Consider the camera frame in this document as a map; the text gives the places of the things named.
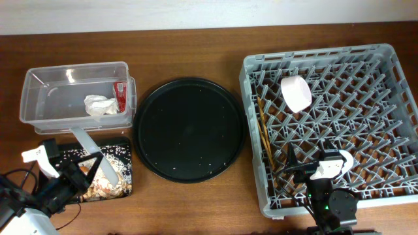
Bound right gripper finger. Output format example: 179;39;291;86
285;142;297;170
321;139;333;153

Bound grey plate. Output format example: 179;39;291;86
70;126;120;188

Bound rice and food scraps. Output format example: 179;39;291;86
55;145;133;202

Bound wooden chopstick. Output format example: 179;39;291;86
257;97;271;152
257;122;275;169

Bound white napkin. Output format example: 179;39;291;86
84;95;119;119

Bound white bowl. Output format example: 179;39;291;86
280;76;312;113

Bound red snack wrapper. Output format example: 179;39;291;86
112;82;127;113

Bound light blue cup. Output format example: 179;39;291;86
338;149;354;179

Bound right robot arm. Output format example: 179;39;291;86
282;140;361;235

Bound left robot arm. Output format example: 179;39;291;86
1;139;104;234

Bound grey dishwasher rack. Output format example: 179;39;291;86
239;44;417;219

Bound black rectangular tray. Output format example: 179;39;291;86
50;137;132;204

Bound clear plastic bin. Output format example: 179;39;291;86
20;61;137;134

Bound round black tray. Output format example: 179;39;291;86
133;77;247;183

